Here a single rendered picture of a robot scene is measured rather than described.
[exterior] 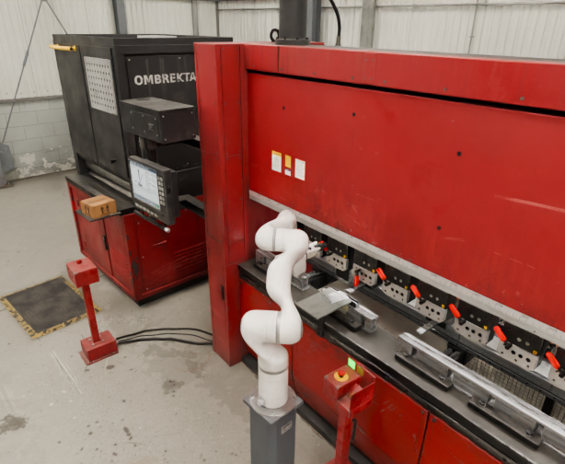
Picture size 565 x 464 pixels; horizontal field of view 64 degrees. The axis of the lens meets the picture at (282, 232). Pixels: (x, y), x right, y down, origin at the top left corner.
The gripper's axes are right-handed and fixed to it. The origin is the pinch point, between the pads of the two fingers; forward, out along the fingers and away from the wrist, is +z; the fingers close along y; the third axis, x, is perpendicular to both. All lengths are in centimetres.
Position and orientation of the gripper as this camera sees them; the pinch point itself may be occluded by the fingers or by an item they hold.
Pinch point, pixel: (322, 246)
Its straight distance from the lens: 249.7
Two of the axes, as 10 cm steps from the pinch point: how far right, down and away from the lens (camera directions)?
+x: 5.1, 8.0, -3.2
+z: 7.7, -2.6, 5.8
